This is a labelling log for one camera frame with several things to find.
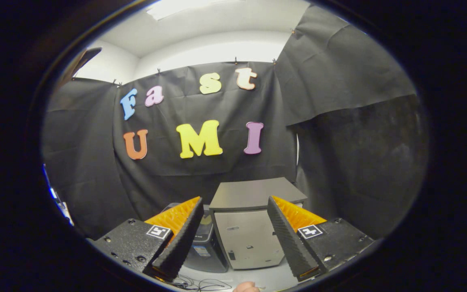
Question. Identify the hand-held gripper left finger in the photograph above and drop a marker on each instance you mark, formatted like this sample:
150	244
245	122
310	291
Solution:
183	239

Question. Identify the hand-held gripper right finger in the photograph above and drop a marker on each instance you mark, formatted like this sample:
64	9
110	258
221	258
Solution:
288	239

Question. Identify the dark grey washing machine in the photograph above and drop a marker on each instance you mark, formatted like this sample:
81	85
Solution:
209	259

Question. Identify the grey cabinet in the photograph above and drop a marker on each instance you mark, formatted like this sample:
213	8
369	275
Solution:
249	239

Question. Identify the white and blue object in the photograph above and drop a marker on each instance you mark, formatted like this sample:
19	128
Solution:
57	198

